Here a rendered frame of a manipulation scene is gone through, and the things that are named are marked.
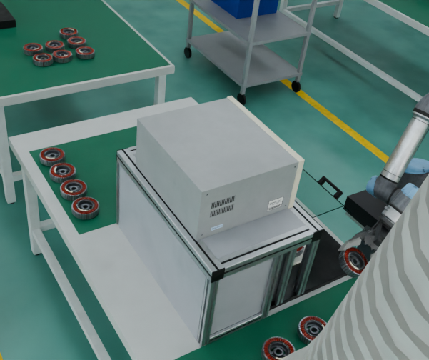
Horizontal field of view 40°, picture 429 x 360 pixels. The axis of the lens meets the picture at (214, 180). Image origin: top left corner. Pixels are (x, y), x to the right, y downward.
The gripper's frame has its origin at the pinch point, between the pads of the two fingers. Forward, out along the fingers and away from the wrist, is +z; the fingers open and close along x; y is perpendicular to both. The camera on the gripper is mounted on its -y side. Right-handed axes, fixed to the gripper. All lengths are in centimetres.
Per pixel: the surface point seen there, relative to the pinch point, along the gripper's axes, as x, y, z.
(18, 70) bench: 178, 118, 44
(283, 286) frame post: 15.2, -6.3, 21.7
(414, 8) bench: 16, 278, -174
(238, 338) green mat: 16.3, -13.4, 44.5
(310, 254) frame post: 15.6, -7.6, 6.9
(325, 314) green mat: -5.1, 0.8, 20.9
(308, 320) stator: 0.4, -6.7, 25.1
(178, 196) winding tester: 64, -24, 18
